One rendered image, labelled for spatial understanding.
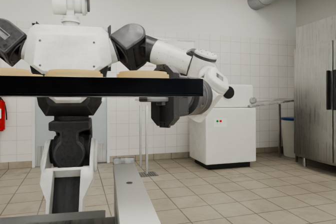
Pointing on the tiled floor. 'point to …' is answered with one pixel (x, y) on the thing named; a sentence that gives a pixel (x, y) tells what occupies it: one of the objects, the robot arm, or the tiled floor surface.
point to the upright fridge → (315, 91)
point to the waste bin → (288, 136)
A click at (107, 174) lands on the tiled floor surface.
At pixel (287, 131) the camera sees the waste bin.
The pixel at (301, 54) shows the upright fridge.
